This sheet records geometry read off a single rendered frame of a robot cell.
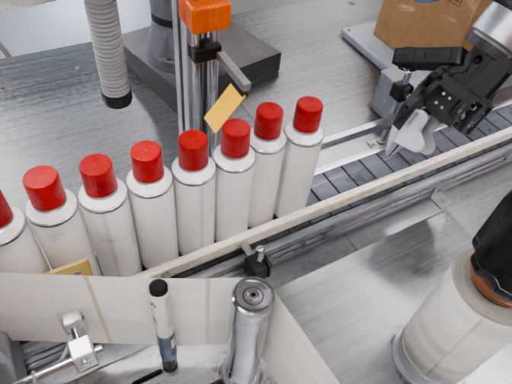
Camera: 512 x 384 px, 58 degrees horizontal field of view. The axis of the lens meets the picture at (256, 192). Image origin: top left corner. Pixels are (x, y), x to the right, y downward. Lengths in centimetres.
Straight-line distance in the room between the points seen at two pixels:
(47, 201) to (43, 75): 62
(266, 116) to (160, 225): 18
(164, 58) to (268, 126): 44
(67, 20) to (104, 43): 75
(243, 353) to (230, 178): 20
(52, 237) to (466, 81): 57
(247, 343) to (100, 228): 20
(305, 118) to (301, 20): 74
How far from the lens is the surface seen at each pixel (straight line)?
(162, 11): 91
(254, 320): 41
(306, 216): 67
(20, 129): 96
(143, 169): 49
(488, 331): 49
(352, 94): 105
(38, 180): 49
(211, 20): 51
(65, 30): 122
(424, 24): 112
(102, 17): 50
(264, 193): 61
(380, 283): 67
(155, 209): 53
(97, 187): 49
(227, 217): 60
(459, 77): 73
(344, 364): 60
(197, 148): 49
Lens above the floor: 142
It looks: 49 degrees down
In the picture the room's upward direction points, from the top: 7 degrees clockwise
